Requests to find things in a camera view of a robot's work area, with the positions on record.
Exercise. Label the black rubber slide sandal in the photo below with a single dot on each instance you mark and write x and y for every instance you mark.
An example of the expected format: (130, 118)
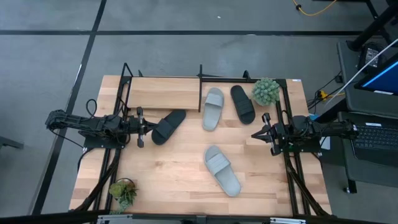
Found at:
(174, 119)
(242, 105)

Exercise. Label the black stand pole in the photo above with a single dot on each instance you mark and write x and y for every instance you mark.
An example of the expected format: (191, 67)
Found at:
(370, 29)

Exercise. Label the yellow plug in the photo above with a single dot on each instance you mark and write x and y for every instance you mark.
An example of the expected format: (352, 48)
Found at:
(323, 94)

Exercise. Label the black power adapter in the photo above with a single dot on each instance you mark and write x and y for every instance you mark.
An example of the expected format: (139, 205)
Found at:
(371, 56)

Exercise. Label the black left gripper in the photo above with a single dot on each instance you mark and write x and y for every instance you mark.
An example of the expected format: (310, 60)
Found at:
(140, 127)

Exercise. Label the black aluminium table frame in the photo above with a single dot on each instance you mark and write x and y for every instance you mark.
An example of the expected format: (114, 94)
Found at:
(109, 165)

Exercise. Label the pale green plant white pot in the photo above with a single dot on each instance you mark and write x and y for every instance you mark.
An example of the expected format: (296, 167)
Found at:
(265, 91)

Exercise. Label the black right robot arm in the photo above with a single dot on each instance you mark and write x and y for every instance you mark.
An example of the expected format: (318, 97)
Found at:
(335, 128)

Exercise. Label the wooden shelf with black frame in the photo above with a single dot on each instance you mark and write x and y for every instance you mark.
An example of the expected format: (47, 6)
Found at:
(161, 93)

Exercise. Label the dark green succulent black pot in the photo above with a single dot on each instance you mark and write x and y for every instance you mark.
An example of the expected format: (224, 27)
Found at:
(124, 193)

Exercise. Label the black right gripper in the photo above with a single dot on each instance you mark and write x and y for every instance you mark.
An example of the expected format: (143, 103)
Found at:
(280, 133)

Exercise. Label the silver metal bracket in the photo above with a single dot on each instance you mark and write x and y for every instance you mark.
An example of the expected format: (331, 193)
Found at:
(287, 221)
(113, 220)

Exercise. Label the laptop computer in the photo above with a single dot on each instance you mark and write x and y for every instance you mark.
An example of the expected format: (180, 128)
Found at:
(363, 105)

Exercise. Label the monitor with blue screen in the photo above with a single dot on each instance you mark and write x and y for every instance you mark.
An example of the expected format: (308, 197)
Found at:
(382, 79)

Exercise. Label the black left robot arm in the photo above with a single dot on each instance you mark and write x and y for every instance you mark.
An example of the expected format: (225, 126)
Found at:
(77, 123)

